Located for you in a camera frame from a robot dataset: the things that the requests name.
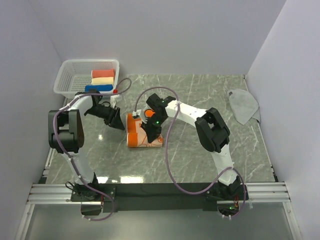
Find red rolled towel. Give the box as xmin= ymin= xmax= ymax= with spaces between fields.
xmin=91 ymin=68 xmax=116 ymax=79

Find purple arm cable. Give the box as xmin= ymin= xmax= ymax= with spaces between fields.
xmin=134 ymin=86 xmax=248 ymax=220
xmin=53 ymin=77 xmax=132 ymax=222

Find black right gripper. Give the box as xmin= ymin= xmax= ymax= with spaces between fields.
xmin=141 ymin=114 xmax=167 ymax=144

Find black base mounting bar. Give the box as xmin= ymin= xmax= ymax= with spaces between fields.
xmin=70 ymin=181 xmax=251 ymax=214

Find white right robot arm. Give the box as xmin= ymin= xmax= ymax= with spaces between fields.
xmin=141 ymin=93 xmax=244 ymax=200

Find white plastic basket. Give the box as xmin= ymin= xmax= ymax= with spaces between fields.
xmin=53 ymin=59 xmax=120 ymax=99

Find orange cartoon towel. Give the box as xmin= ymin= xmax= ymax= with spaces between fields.
xmin=126 ymin=113 xmax=164 ymax=148

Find cream rolled towel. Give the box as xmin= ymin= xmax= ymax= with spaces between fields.
xmin=91 ymin=76 xmax=115 ymax=85

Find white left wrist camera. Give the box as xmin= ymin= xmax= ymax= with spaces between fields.
xmin=109 ymin=89 xmax=123 ymax=108

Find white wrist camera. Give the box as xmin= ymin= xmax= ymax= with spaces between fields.
xmin=132 ymin=109 xmax=148 ymax=123
xmin=109 ymin=89 xmax=123 ymax=108

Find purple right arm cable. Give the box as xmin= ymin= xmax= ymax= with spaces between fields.
xmin=134 ymin=86 xmax=248 ymax=220

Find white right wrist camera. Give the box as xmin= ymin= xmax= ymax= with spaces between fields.
xmin=132 ymin=109 xmax=148 ymax=123

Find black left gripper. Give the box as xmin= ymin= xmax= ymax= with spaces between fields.
xmin=85 ymin=104 xmax=125 ymax=130

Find grey towel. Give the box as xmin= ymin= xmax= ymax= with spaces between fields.
xmin=227 ymin=89 xmax=261 ymax=125

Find blue rolled towel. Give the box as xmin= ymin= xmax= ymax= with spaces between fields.
xmin=84 ymin=84 xmax=113 ymax=92

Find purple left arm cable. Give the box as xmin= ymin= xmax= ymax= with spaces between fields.
xmin=53 ymin=77 xmax=132 ymax=222

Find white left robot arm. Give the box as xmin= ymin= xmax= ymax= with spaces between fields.
xmin=48 ymin=90 xmax=125 ymax=201

